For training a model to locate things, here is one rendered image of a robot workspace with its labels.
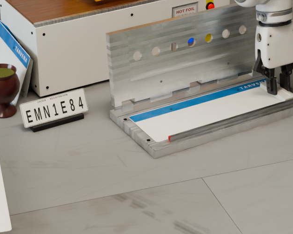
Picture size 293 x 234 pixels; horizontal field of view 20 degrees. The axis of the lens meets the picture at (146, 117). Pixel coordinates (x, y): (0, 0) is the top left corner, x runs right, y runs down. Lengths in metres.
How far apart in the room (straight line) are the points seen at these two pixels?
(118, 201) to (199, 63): 0.48
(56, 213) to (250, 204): 0.38
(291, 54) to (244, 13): 0.16
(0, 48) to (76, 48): 0.22
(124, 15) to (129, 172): 0.47
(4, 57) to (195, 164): 0.60
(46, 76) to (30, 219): 0.50
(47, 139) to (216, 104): 0.40
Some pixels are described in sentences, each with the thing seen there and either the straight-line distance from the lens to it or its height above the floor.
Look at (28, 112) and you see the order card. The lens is 1.93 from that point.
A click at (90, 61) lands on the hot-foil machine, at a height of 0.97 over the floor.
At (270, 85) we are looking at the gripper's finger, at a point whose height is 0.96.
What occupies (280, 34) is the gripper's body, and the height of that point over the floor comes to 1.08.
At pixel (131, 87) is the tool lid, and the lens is 1.94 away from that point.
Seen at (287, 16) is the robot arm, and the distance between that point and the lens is 1.97.
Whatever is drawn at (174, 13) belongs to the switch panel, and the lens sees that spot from 2.16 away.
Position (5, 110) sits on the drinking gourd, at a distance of 2.00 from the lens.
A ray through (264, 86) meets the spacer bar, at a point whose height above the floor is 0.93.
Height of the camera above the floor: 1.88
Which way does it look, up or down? 30 degrees down
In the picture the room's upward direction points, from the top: straight up
